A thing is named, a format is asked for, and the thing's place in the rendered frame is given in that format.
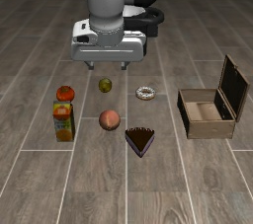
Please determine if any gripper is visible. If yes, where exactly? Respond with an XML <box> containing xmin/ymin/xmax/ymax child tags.
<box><xmin>70</xmin><ymin>18</ymin><xmax>148</xmax><ymax>71</ymax></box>

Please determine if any yellow-green onion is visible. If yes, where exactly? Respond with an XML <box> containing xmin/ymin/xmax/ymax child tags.
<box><xmin>98</xmin><ymin>77</ymin><xmax>113</xmax><ymax>94</ymax></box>

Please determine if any wooden box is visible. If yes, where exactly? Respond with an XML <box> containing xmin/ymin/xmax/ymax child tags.
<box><xmin>177</xmin><ymin>88</ymin><xmax>237</xmax><ymax>140</ymax></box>

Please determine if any open wooden box lid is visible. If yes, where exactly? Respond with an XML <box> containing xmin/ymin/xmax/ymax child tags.
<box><xmin>216</xmin><ymin>53</ymin><xmax>251</xmax><ymax>123</ymax></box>

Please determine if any white sprinkled doughnut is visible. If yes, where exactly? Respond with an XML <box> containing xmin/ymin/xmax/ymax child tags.
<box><xmin>135</xmin><ymin>86</ymin><xmax>156</xmax><ymax>101</ymax></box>

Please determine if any red tomato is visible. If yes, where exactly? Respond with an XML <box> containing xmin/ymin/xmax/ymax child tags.
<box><xmin>55</xmin><ymin>85</ymin><xmax>76</xmax><ymax>103</ymax></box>

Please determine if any pink peach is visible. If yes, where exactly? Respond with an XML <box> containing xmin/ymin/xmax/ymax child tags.
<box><xmin>98</xmin><ymin>109</ymin><xmax>122</xmax><ymax>132</ymax></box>

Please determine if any orange juice carton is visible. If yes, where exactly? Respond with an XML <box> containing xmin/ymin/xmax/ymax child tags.
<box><xmin>52</xmin><ymin>100</ymin><xmax>76</xmax><ymax>143</ymax></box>

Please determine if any chocolate cake wedge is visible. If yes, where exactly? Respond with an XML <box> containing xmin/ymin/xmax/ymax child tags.
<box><xmin>125</xmin><ymin>127</ymin><xmax>156</xmax><ymax>159</ymax></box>

